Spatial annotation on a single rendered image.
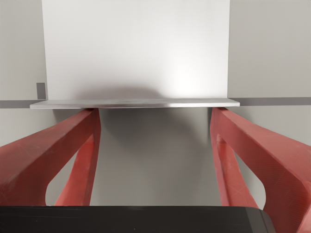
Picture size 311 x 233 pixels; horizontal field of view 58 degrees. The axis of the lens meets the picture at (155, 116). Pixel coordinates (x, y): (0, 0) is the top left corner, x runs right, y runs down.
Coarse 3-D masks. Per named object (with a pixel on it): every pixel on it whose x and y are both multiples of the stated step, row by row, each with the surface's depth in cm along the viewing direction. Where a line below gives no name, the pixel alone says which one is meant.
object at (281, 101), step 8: (0, 104) 14; (8, 104) 14; (16, 104) 14; (24, 104) 14; (240, 104) 14; (248, 104) 14; (256, 104) 14; (264, 104) 14; (272, 104) 14; (280, 104) 14; (288, 104) 14; (296, 104) 14; (304, 104) 14
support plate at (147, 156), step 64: (0, 0) 13; (256, 0) 13; (0, 64) 13; (256, 64) 13; (0, 128) 14; (128, 128) 14; (192, 128) 14; (128, 192) 14; (192, 192) 14; (256, 192) 14
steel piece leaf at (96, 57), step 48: (48, 0) 13; (96, 0) 13; (144, 0) 13; (192, 0) 13; (48, 48) 13; (96, 48) 13; (144, 48) 13; (192, 48) 13; (48, 96) 13; (96, 96) 13; (144, 96) 13; (192, 96) 13
